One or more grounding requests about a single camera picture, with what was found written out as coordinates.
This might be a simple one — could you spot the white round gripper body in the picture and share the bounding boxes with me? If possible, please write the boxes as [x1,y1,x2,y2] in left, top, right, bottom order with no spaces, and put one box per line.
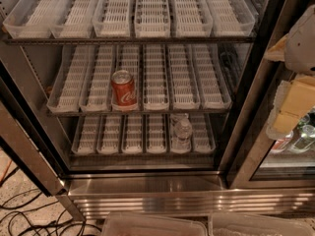
[284,5,315,75]

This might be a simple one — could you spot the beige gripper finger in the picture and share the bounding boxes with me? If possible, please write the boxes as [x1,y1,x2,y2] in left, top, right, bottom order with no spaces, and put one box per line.
[264,34,287,62]
[266,76,315,140]

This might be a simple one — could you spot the red coke can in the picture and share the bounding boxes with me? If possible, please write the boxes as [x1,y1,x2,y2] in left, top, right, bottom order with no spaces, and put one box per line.
[111,70,137,106]

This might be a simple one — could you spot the red can behind glass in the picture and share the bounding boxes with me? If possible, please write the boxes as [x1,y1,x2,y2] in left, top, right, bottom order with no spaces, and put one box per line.
[271,132,294,153]

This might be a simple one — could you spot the top shelf white tray six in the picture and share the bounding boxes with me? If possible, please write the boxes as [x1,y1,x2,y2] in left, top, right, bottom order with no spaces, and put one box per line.
[206,0,255,36]

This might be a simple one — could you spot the shelf white tray six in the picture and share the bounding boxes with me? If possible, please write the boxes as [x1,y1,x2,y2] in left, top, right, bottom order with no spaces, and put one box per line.
[190,114,216,154]
[206,0,255,36]
[191,44,231,110]

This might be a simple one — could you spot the middle shelf white tray six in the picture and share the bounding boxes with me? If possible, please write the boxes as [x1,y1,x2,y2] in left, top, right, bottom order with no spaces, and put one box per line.
[191,44,231,110]

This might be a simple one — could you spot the top shelf white tray five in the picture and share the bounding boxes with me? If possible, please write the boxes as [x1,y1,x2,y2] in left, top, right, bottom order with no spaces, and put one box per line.
[171,0,213,37]

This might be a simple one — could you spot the shelf white tray five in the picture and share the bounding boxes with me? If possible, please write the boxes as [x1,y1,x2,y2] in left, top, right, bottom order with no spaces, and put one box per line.
[168,113,193,154]
[171,0,213,37]
[167,44,200,110]

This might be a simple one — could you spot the middle shelf white tray five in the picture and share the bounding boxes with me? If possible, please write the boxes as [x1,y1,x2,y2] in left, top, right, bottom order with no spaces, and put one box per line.
[167,44,200,110]

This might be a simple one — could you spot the bottom shelf white tray six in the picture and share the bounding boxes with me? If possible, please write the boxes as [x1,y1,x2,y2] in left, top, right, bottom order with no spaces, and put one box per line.
[190,114,216,154]

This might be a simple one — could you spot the bottom shelf white tray five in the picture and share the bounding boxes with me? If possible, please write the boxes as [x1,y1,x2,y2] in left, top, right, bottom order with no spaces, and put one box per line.
[168,113,193,154]

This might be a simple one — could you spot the middle shelf white tray four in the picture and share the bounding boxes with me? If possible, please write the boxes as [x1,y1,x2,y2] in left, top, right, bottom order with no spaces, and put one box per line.
[143,45,169,111]

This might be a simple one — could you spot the top shelf white tray four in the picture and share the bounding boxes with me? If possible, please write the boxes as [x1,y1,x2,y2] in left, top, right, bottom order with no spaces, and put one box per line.
[134,0,170,37]

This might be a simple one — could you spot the middle shelf white tray three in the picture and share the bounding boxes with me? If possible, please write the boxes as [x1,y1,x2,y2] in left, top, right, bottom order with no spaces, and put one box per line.
[111,45,140,111]

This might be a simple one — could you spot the shelf white tray three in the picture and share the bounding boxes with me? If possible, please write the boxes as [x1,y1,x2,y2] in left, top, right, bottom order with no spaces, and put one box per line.
[122,115,143,154]
[111,45,140,111]
[93,0,134,37]

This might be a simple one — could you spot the stainless steel fridge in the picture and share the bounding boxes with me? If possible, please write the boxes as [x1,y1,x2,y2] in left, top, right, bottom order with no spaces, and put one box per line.
[0,0,315,220]

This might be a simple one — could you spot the bottom shelf white tray three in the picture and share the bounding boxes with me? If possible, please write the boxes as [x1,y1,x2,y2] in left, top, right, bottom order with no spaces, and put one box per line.
[122,115,143,154]

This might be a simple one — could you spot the top shelf white tray three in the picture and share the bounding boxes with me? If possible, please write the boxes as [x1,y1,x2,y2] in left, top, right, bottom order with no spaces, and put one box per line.
[93,0,134,37]

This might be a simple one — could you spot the middle shelf white tray two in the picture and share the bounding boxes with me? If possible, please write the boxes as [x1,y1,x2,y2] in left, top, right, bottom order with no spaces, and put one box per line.
[79,45,115,112]

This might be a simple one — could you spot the shelf white tray two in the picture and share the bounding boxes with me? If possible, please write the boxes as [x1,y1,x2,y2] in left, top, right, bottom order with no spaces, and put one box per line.
[50,0,98,38]
[96,115,121,155]
[79,45,115,112]

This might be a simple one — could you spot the bottom shelf white tray two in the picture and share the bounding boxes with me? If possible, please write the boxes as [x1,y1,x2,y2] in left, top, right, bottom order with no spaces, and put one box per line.
[96,115,121,155]

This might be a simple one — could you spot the top shelf white tray two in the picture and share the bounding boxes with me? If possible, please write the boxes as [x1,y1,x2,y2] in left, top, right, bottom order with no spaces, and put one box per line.
[50,0,98,38]

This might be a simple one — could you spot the middle shelf white tray one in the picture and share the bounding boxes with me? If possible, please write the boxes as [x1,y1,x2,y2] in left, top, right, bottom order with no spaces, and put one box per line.
[47,45,91,113]

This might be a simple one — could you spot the shelf white tray one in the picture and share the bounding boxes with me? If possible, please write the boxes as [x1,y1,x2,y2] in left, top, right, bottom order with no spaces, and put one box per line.
[47,45,91,113]
[3,0,59,39]
[72,116,99,155]

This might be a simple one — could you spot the bottom shelf white tray one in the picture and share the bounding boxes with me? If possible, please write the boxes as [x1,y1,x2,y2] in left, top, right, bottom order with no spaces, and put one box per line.
[72,116,99,155]

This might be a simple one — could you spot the top shelf white tray one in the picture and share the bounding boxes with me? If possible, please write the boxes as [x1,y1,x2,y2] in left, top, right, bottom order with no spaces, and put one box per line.
[3,0,59,39]

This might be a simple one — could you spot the open fridge door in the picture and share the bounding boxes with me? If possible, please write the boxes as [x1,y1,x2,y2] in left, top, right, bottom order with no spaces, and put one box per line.
[0,64,86,221]

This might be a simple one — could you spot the clear plastic water bottle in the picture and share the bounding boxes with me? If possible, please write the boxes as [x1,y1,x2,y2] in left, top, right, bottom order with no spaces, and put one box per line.
[170,113,194,151]

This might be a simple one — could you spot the clear plastic bin right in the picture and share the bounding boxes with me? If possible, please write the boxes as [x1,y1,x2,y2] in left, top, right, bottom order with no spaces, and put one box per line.
[208,212,315,236]

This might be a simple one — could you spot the clear plastic bin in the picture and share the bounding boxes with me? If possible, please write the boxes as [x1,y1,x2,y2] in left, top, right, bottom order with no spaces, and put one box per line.
[208,212,315,236]
[100,212,208,236]

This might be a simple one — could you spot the clear plastic bin left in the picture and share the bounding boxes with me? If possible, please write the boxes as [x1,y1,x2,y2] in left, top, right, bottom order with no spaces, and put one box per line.
[100,212,208,236]

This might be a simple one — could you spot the orange floor cable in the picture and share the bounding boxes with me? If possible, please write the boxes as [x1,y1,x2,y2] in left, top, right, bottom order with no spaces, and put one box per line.
[0,159,14,185]

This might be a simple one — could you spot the black floor cables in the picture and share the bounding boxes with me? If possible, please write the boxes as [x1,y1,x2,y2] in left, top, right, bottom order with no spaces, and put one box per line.
[0,166,102,236]

